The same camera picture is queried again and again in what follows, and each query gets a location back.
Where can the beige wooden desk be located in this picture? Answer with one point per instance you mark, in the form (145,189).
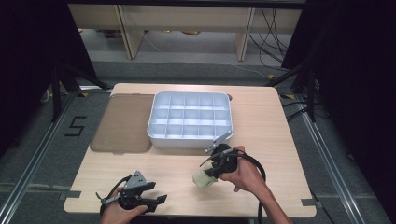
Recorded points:
(186,18)

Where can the silver metal floor rail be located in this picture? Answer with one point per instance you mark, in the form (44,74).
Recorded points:
(34,158)
(330,161)

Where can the white divided organizer box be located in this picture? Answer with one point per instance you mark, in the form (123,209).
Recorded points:
(190,119)

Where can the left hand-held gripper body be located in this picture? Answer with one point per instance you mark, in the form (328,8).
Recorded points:
(134,189)

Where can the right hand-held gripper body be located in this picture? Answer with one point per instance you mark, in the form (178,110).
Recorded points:
(224,160)

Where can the light green ankle sock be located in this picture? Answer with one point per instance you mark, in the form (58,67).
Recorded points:
(202,182)

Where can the black curtain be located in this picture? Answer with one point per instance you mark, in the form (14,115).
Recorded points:
(28,62)
(358,77)

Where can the person's right hand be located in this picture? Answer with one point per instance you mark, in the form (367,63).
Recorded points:
(246,177)

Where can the grey tape strip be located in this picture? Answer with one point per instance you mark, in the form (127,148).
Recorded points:
(308,202)
(70,194)

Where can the black metal stand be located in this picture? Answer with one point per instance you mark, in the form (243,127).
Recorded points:
(309,93)
(57,93)

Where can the person's left hand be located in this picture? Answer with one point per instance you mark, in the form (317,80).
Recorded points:
(120,214)

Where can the brown translucent box lid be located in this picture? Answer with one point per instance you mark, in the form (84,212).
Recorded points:
(124,124)

